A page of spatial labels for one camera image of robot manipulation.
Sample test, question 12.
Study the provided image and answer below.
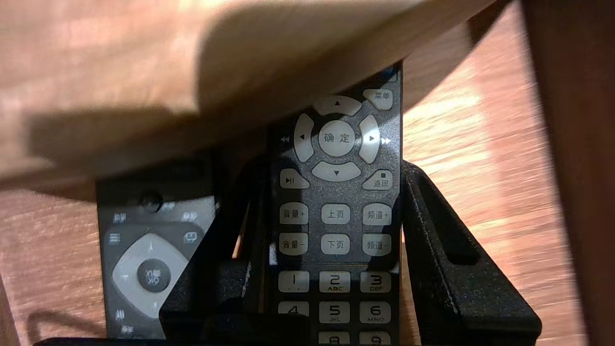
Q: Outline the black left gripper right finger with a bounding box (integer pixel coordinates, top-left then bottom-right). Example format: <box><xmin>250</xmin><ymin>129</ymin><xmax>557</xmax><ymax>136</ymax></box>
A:
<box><xmin>401</xmin><ymin>161</ymin><xmax>542</xmax><ymax>346</ymax></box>

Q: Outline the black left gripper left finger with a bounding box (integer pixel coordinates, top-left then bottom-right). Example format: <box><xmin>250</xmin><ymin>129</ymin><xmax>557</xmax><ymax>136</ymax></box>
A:
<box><xmin>160</xmin><ymin>155</ymin><xmax>309</xmax><ymax>343</ymax></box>

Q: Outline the black remote with grey ring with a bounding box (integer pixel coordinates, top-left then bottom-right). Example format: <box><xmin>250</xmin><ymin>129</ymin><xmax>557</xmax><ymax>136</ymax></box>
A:
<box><xmin>95</xmin><ymin>163</ymin><xmax>222</xmax><ymax>340</ymax></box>

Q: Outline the wooden nightstand drawer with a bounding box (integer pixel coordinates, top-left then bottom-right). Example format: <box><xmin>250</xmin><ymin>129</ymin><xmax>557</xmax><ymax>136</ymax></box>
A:
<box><xmin>0</xmin><ymin>0</ymin><xmax>615</xmax><ymax>346</ymax></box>

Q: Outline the black remote with coloured buttons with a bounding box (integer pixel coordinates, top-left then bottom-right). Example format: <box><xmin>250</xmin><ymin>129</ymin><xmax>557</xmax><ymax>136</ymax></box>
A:
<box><xmin>267</xmin><ymin>62</ymin><xmax>403</xmax><ymax>346</ymax></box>

